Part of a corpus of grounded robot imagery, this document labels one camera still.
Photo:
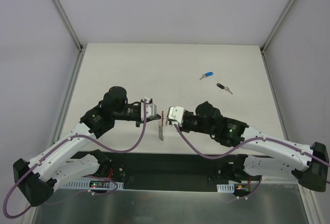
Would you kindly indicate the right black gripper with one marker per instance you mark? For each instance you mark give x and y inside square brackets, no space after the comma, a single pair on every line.
[186,121]

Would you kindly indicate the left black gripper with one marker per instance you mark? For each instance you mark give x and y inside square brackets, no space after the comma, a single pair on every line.
[139,122]

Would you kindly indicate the red handled keyring organizer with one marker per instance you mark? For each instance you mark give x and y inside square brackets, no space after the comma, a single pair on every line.
[160,127]

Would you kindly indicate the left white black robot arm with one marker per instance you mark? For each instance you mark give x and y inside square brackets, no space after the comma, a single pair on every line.
[92,125]

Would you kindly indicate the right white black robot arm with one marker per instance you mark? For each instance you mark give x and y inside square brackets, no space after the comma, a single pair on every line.
[306,164]

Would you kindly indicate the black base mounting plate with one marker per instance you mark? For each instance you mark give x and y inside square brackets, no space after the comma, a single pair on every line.
[176,172]

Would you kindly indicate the blue tag key right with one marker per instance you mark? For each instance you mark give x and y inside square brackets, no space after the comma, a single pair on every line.
[206,75]

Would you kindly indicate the black tag key right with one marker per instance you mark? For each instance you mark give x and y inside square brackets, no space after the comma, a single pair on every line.
[224,88]

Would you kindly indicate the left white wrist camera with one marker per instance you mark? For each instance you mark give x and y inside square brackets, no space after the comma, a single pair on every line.
[148,108]

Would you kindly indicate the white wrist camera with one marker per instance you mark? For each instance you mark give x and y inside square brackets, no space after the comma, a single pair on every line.
[148,108]
[176,112]

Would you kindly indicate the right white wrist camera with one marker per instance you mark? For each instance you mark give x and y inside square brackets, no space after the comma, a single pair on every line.
[176,112]

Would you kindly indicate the right white cable duct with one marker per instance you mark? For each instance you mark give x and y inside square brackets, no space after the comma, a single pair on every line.
[226,188]

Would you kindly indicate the white cable duct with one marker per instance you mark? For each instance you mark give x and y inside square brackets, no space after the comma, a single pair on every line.
[92,184]
[226,188]

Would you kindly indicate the left white cable duct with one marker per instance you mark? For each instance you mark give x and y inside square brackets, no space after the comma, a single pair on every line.
[92,184]

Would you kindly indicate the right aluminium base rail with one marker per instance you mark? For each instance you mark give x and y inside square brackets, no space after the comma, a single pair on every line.
[267,179]

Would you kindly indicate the left aluminium frame post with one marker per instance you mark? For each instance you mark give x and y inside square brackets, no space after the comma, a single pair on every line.
[67,24]

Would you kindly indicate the aluminium frame post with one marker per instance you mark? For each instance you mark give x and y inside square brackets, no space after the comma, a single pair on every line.
[279,22]
[67,24]

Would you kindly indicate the right aluminium frame post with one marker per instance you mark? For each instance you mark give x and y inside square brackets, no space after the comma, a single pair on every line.
[279,22]

